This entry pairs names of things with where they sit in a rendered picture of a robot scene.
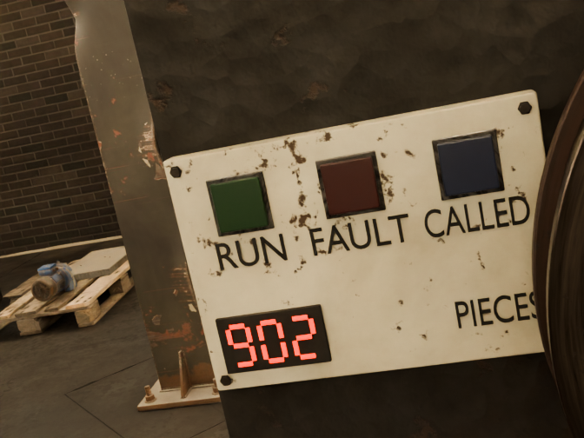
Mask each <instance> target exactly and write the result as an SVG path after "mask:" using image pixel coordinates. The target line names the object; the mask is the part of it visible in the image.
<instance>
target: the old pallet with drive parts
mask: <svg viewBox="0 0 584 438"><path fill-rule="evenodd" d="M129 269H130V267H129V261H127V262H125V263H124V264H123V265H122V266H121V267H119V268H118V269H117V270H116V271H114V272H113V273H112V274H111V275H105V276H99V277H94V278H89V279H83V280H78V281H76V283H77V287H76V291H74V289H73V290H71V291H68V292H65V290H64V291H62V292H58V293H57V294H56V295H54V296H53V297H52V298H50V299H49V300H48V301H45V302H41V301H38V300H37V299H36V298H35V297H34V296H33V295H32V293H31V285H32V283H33V282H34V281H36V280H37V279H38V278H40V277H41V276H39V274H36V275H34V276H32V277H31V278H30V279H28V280H27V281H26V282H24V283H22V284H21V285H19V286H18V287H17V288H16V289H12V290H11V291H10V292H9V293H7V294H6V295H4V296H3V297H8V298H9V299H10V306H9V307H7V308H6V309H4V310H3V311H2V312H0V330H1V329H3V328H4V327H6V326H7V325H9V324H10V323H11V322H13V321H17V327H18V329H19V330H20V331H21V333H20V335H34V334H39V333H42V332H44V330H46V329H47V328H48V327H50V326H51V325H52V324H53V323H55V322H56V321H57V320H58V319H59V318H61V317H62V316H63V315H64V314H66V313H69V312H73V311H76V312H74V313H75V316H76V321H77V324H78V327H79V328H81V327H87V326H92V325H94V324H96V323H97V322H98V321H99V320H100V319H101V318H102V317H103V316H104V315H105V314H106V313H107V312H108V311H109V310H110V309H111V308H112V307H113V306H114V305H115V304H116V303H117V302H118V301H119V300H120V299H121V298H122V297H123V296H125V294H127V293H128V292H129V291H130V290H131V288H132V287H133V286H134V285H135V284H134V282H133V278H132V277H131V278H130V279H129V276H128V275H127V274H128V273H127V271H128V270H129ZM106 289H109V293H110V294H111V295H110V296H109V298H108V299H107V300H106V301H104V302H103V303H102V304H101V305H100V306H99V302H98V300H97V297H98V296H100V295H101V294H102V293H103V292H104V291H105V290H106ZM55 299H56V300H55ZM54 300H55V301H54ZM48 304H49V305H48ZM47 305H48V306H47Z"/></svg>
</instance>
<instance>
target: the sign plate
mask: <svg viewBox="0 0 584 438"><path fill-rule="evenodd" d="M486 135H491V136H492V137H493V144H494V154H495V160H496V166H497V171H498V177H499V183H500V188H497V189H487V190H482V191H476V192H471V193H466V194H460V195H454V196H445V191H444V186H443V180H442V175H441V165H440V160H439V156H438V150H437V144H438V143H447V142H452V141H457V140H462V139H467V138H472V137H477V136H486ZM365 156H371V157H372V161H373V165H374V171H375V179H376V184H377V188H378V193H379V198H380V203H381V207H380V208H375V209H365V210H360V211H355V212H348V213H343V214H338V215H332V216H331V215H330V214H329V208H328V204H327V199H326V195H325V190H324V187H323V182H322V174H321V170H320V165H322V164H326V163H335V162H340V161H345V160H350V159H355V158H360V157H365ZM545 161H546V154H545V148H544V142H543V135H542V129H541V118H540V111H539V105H538V99H537V94H536V92H535V91H533V90H523V91H519V92H515V93H509V94H505V95H500V96H491V97H487V98H482V99H477V100H473V101H468V102H463V103H455V104H449V105H445V106H441V107H435V108H431V109H422V110H417V111H413V112H409V113H403V114H399V115H394V116H385V117H381V118H376V119H371V120H367V121H361V122H357V123H349V124H343V125H339V126H335V127H329V128H325V129H316V130H311V131H307V132H302V133H297V134H293V135H287V136H279V137H275V138H270V139H265V140H261V141H255V142H251V143H242V144H237V145H233V146H228V147H223V148H219V149H210V150H205V151H201V152H196V153H191V154H187V155H181V156H173V157H171V158H170V159H168V160H166V161H164V162H163V166H164V169H165V173H166V177H167V180H168V184H169V191H170V194H171V198H172V202H173V205H174V209H175V212H176V220H177V223H178V227H179V230H180V234H181V238H182V245H183V248H184V252H185V255H186V259H187V263H188V266H189V273H190V277H191V281H192V284H193V288H194V291H195V295H196V302H197V306H198V309H199V313H200V317H201V320H202V326H203V331H204V334H205V338H206V342H207V345H208V349H209V355H210V360H211V363H212V367H213V370H214V374H215V378H216V384H217V388H218V390H227V389H234V388H248V387H255V386H263V385H270V384H278V383H285V382H299V381H306V380H314V379H322V378H329V377H336V376H344V375H358V374H365V373H372V372H380V371H387V370H394V369H402V368H416V367H423V366H430V365H438V364H445V363H452V362H466V361H473V360H481V359H488V358H496V357H503V356H511V355H525V354H532V353H540V352H545V351H544V348H543V346H542V342H541V335H540V331H539V327H538V322H537V317H536V313H535V306H534V292H533V280H532V239H533V228H534V213H535V207H536V201H537V196H538V192H539V187H540V182H541V176H542V172H543V169H544V165H545ZM253 176H259V180H260V184H261V188H262V195H263V200H264V203H265V208H266V211H267V216H268V219H269V225H268V226H264V227H259V228H253V229H244V230H237V231H232V232H227V233H221V232H220V228H219V224H218V221H217V217H216V210H215V206H214V202H213V198H212V195H211V190H210V185H211V184H214V183H223V182H228V181H233V180H238V179H243V178H248V177H253ZM298 315H308V320H301V321H294V322H293V320H292V316H298ZM272 319H275V322H276V323H281V325H282V332H283V335H284V337H283V338H279V335H278V330H277V326H276V324H269V325H263V326H262V332H263V337H264V341H260V340H259V335H258V332H257V327H256V326H261V323H260V321H266V320H272ZM309 319H313V320H314V324H315V332H316V333H315V334H311V331H310V327H309ZM241 323H244V328H238V329H231V330H230V329H229V325H235V324H241ZM245 328H249V329H250V333H251V336H252V342H249V347H253V346H254V348H255V355H256V359H257V361H252V358H251V354H250V350H249V347H247V348H234V344H237V343H244V342H248V339H247V336H246V331H245ZM225 330H230V333H231V336H232V340H233V344H231V345H229V343H228V339H227V335H226V331H225ZM309 334H311V335H312V339H307V340H300V341H297V340H296V336H297V335H309ZM292 341H297V343H298V348H299V351H300V355H295V351H294V346H293V342H292ZM281 342H285V343H286V348H287V351H288V356H287V357H283V353H282V346H281ZM261 345H266V349H267V352H268V357H269V359H272V358H279V357H283V358H284V362H276V363H269V359H266V360H264V359H263V354H262V347H261ZM314 353H315V355H316V358H310V359H303V360H301V355H306V354H314ZM238 362H253V366H248V367H240V368H239V367H238Z"/></svg>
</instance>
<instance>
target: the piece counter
mask: <svg viewBox="0 0 584 438"><path fill-rule="evenodd" d="M292 320H293V322H294V321H301V320H308V315H298V316H292ZM260 323H261V326H256V327H257V332H258V335H259V340H260V341H264V337H263V332H262V326H263V325H269V324H276V326H277V330H278V335H279V338H283V337H284V335H283V332H282V325H281V323H276V322H275V319H272V320H266V321H260ZM309 327H310V331H311V334H315V333H316V332H315V324H314V320H313V319H309ZM229 329H230V330H231V329H244V323H241V324H235V325H229ZM230 330H225V331H226V335H227V339H228V343H229V345H231V344H233V340H232V336H231V333H230ZM245 331H246V336H247V339H248V342H244V343H237V344H234V348H247V347H249V342H252V336H251V333H250V329H249V328H245ZM311 334H309V335H297V336H296V340H297V341H300V340H307V339H312V335H311ZM297 341H292V342H293V346H294V351H295V355H300V351H299V348H298V343H297ZM281 346H282V353H283V357H287V356H288V351H287V348H286V343H285V342H281ZM261 347H262V354H263V359H264V360H266V359H269V357H268V352H267V349H266V345H261ZM249 350H250V354H251V358H252V361H257V359H256V352H255V348H254V346H253V347H249ZM283 357H279V358H272V359H269V363H276V362H284V358H283ZM310 358H316V355H315V353H314V354H306V355H301V360H303V359H310ZM248 366H253V362H238V367H239V368H240V367H248Z"/></svg>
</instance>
